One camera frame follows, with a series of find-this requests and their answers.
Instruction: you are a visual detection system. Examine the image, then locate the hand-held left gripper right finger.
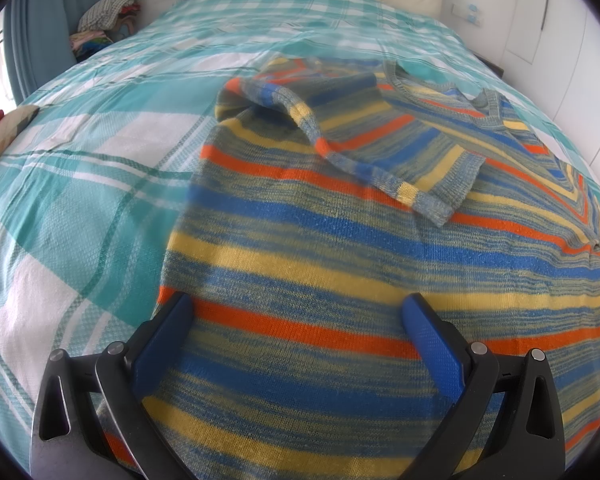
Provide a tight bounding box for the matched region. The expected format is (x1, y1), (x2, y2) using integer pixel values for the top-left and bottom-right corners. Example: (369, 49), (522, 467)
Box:
(401, 293), (566, 480)

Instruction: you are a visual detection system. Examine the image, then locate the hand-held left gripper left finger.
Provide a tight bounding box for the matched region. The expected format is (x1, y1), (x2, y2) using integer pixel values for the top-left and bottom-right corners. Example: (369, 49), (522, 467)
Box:
(30, 292), (196, 480)

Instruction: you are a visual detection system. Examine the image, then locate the striped knit sweater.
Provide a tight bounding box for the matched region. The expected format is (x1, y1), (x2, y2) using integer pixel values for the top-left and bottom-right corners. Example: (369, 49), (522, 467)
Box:
(100, 55), (600, 473)

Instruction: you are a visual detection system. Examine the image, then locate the pile of clothes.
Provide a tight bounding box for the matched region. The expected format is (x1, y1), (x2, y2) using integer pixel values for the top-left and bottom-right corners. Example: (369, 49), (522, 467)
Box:
(70, 0), (147, 63)

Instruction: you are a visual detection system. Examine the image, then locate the teal checked bedspread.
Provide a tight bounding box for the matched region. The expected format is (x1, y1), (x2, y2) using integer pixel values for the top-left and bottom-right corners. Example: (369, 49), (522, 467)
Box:
(0, 0), (600, 461)

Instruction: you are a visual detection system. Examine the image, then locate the patterned cushion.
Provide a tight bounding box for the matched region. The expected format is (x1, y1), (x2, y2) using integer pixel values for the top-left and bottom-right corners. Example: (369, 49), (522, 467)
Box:
(0, 105), (41, 181)

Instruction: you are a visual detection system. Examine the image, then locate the blue curtain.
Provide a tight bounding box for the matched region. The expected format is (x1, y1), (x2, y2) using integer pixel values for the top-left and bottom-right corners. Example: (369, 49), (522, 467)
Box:
(2, 0), (78, 103)

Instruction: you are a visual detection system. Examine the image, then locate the white wardrobe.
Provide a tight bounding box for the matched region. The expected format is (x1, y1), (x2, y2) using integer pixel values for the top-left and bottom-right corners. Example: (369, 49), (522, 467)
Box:
(504, 0), (600, 181)

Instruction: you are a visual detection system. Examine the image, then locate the white wall socket panel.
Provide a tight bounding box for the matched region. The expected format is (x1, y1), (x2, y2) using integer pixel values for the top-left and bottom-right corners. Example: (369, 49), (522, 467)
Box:
(451, 3), (486, 27)

